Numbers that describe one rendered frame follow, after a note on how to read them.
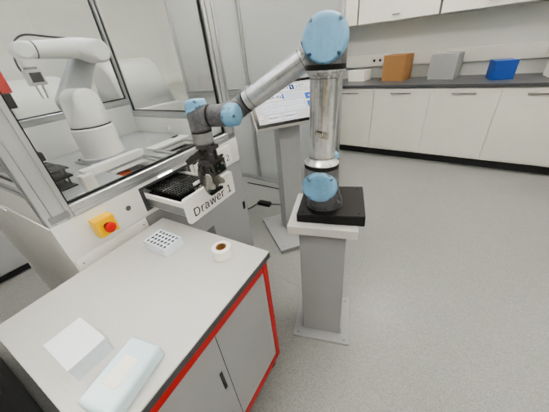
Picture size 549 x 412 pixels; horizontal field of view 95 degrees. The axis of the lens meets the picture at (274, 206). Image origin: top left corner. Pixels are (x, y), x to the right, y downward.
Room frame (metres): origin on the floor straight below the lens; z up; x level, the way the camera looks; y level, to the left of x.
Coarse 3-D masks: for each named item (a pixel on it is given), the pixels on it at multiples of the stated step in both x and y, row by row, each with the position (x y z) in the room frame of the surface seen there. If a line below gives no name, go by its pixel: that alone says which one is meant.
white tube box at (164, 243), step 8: (160, 232) 0.84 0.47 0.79; (168, 232) 0.82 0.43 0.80; (144, 240) 0.79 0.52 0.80; (152, 240) 0.79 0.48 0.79; (160, 240) 0.78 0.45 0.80; (168, 240) 0.78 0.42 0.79; (176, 240) 0.77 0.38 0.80; (152, 248) 0.76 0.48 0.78; (160, 248) 0.73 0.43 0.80; (168, 248) 0.73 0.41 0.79; (176, 248) 0.76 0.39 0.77
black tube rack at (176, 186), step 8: (168, 176) 1.16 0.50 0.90; (176, 176) 1.15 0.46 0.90; (184, 176) 1.14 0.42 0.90; (192, 176) 1.13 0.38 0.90; (160, 184) 1.07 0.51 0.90; (168, 184) 1.06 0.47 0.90; (176, 184) 1.05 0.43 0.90; (184, 184) 1.04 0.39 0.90; (192, 184) 1.03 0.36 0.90; (152, 192) 1.05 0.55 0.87; (160, 192) 1.04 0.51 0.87; (168, 192) 0.97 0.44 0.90; (176, 192) 0.97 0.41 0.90; (192, 192) 1.01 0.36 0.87; (176, 200) 0.95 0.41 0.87
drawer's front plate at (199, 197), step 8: (224, 176) 1.03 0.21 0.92; (224, 184) 1.02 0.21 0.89; (232, 184) 1.06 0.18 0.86; (200, 192) 0.90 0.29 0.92; (224, 192) 1.01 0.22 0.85; (232, 192) 1.06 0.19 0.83; (184, 200) 0.84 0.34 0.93; (192, 200) 0.86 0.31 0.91; (200, 200) 0.89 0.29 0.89; (208, 200) 0.93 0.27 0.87; (216, 200) 0.96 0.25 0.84; (184, 208) 0.84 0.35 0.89; (192, 208) 0.85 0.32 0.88; (200, 208) 0.88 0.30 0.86; (208, 208) 0.92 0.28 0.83; (192, 216) 0.84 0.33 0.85; (200, 216) 0.87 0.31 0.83
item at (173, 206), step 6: (192, 174) 1.17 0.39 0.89; (144, 192) 1.01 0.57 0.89; (150, 198) 0.98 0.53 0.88; (156, 198) 0.95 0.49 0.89; (162, 198) 0.94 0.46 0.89; (150, 204) 0.98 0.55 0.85; (156, 204) 0.96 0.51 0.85; (162, 204) 0.94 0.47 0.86; (168, 204) 0.91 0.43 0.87; (174, 204) 0.90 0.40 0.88; (180, 204) 0.88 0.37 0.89; (168, 210) 0.92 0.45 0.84; (174, 210) 0.90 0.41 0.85; (180, 210) 0.88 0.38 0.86
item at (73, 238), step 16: (224, 144) 1.46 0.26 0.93; (128, 192) 0.94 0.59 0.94; (0, 208) 0.98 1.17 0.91; (96, 208) 0.83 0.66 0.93; (112, 208) 0.87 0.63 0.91; (144, 208) 0.97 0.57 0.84; (16, 224) 0.93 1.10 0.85; (32, 224) 0.80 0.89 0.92; (64, 224) 0.74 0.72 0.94; (80, 224) 0.77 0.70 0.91; (128, 224) 0.90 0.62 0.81; (48, 240) 0.76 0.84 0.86; (64, 240) 0.72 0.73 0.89; (80, 240) 0.75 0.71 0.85; (96, 240) 0.79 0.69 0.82; (64, 256) 0.73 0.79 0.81; (80, 256) 0.73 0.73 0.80
